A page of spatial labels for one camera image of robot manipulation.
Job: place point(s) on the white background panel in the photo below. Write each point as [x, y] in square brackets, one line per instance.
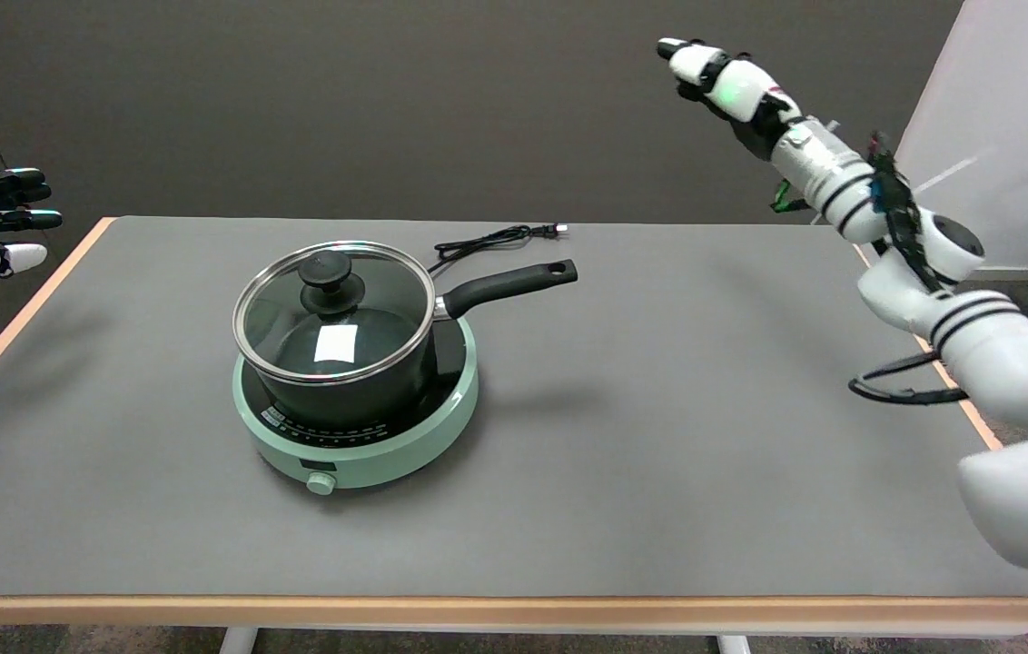
[1023, 73]

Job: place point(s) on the green round induction cooker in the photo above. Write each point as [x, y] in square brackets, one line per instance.
[387, 459]

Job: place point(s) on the white table leg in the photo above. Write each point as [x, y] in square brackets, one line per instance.
[237, 641]
[734, 645]

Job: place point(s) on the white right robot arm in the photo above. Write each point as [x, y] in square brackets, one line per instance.
[1004, 354]

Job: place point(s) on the glass pot lid black knob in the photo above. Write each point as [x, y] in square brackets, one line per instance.
[325, 282]

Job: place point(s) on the grey table mat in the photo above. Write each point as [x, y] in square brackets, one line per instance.
[659, 409]

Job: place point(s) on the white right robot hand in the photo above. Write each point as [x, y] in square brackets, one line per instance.
[741, 91]

